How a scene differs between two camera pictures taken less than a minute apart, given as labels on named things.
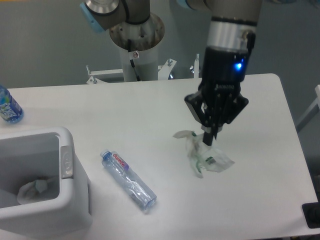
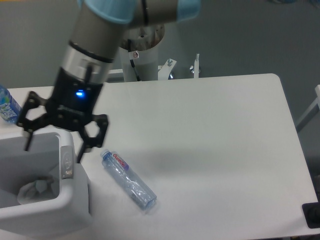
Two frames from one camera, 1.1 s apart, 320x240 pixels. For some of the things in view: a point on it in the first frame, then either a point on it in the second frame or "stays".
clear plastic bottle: [131, 182] stays
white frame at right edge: [313, 111] stays
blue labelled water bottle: [10, 110] stays
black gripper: [223, 71] → [70, 105]
